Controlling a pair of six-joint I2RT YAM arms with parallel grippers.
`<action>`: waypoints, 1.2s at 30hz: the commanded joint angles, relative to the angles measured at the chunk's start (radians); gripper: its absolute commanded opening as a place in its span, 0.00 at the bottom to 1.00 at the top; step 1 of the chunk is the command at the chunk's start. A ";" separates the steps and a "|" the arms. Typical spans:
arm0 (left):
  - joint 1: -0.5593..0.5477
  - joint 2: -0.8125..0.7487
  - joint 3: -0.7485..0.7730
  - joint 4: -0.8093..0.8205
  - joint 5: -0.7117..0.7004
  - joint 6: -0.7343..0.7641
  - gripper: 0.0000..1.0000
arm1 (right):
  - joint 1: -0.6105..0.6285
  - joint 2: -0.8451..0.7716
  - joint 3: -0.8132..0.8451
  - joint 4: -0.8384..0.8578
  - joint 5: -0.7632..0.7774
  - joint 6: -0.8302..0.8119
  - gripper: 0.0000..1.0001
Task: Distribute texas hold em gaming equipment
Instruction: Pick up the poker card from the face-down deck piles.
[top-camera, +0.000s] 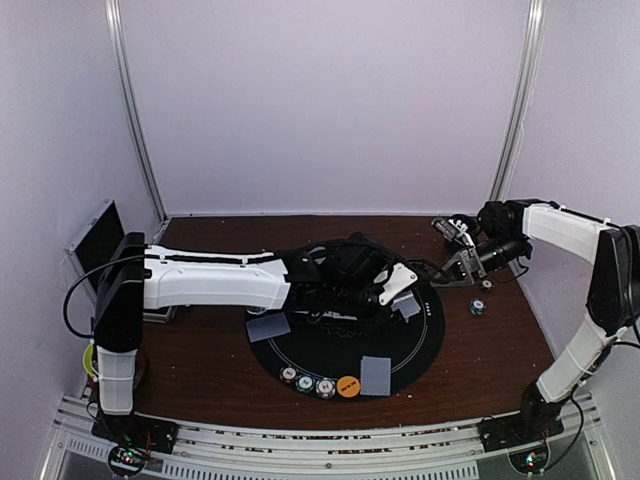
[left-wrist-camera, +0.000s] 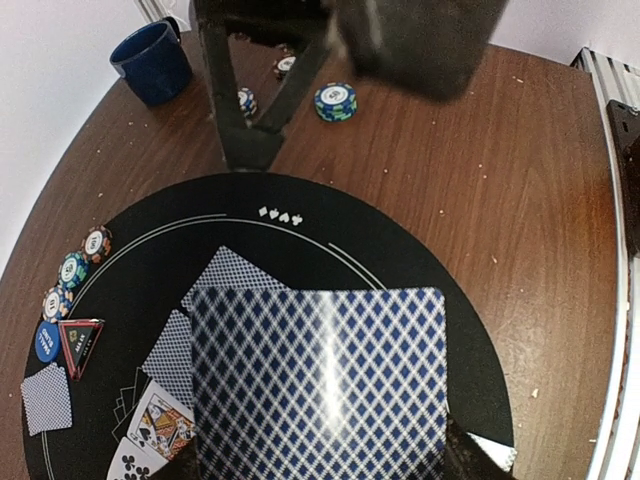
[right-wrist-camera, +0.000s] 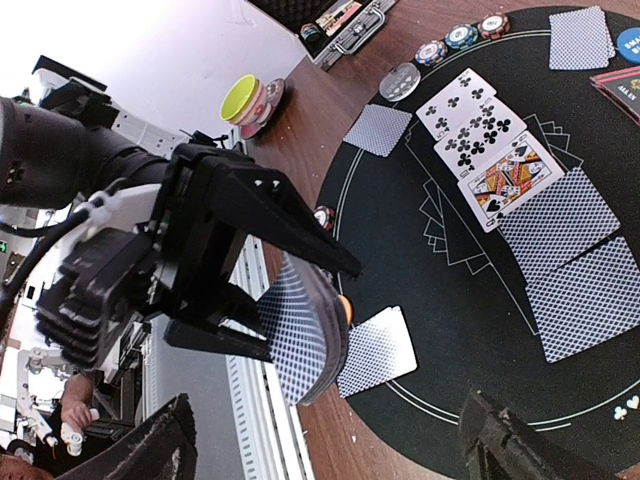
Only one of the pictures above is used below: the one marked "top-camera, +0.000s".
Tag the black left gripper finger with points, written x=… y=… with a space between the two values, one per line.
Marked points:
x=373 y=312
x=427 y=269

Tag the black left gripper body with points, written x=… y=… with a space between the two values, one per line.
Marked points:
x=353 y=297

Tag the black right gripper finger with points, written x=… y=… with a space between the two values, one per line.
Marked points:
x=456 y=229
x=463 y=268

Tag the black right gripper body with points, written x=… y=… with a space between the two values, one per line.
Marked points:
x=509 y=247

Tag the grey card deck box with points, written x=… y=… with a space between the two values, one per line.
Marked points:
x=406 y=305

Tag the green blue 50 chip stack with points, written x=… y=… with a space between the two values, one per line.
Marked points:
x=477 y=307

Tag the blue-backed playing cards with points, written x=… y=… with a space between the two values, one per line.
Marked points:
x=375 y=376

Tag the orange big blind button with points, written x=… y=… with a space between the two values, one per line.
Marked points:
x=348 y=387

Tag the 10 chips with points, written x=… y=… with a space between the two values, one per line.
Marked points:
x=325 y=388

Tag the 50 chips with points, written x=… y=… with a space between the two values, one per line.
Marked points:
x=305 y=384

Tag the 100 chips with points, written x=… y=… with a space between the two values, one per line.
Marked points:
x=288 y=375

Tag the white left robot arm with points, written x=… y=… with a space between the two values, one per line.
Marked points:
x=143 y=277

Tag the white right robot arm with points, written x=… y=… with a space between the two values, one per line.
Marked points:
x=611 y=304

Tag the round black poker mat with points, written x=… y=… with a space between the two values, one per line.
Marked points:
x=323 y=347

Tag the clear round dealer button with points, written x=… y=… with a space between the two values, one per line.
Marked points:
x=256 y=310

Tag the aluminium poker case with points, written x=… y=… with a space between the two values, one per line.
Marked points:
x=94 y=244

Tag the yellow-green bowl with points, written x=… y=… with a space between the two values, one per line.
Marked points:
x=88 y=361

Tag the right aluminium frame post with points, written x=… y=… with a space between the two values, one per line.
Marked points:
x=524 y=89

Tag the aluminium frame post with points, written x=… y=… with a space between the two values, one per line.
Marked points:
x=118 y=41
x=524 y=89

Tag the aluminium front rail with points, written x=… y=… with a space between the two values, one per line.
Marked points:
x=451 y=450

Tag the left aluminium frame post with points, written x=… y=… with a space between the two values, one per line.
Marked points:
x=118 y=41

